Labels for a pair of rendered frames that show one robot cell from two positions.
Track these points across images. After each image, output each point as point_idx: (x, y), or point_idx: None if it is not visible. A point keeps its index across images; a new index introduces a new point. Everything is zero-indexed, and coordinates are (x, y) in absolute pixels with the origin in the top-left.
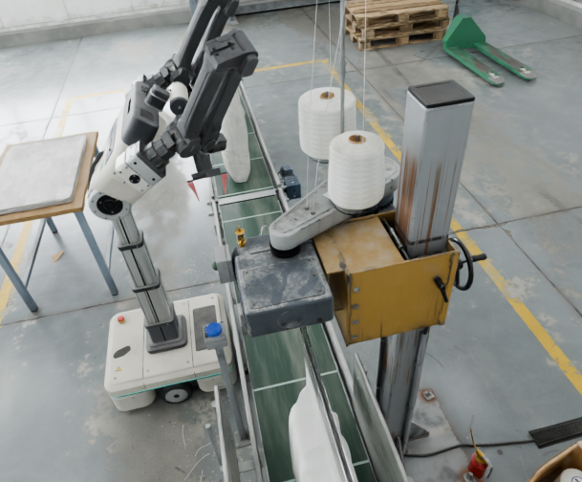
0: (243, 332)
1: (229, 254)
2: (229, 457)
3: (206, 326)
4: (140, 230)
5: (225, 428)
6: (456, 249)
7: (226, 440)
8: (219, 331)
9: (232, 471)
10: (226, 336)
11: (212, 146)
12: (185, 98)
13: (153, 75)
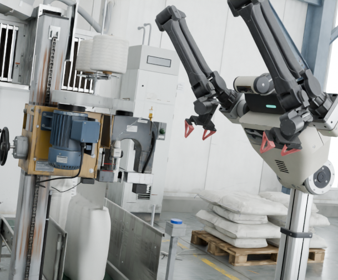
0: (147, 189)
1: (155, 121)
2: (143, 242)
3: (182, 220)
4: (294, 232)
5: (150, 238)
6: (26, 104)
7: (147, 240)
8: (171, 219)
9: (140, 248)
10: (167, 228)
11: (197, 99)
12: (236, 78)
13: (325, 93)
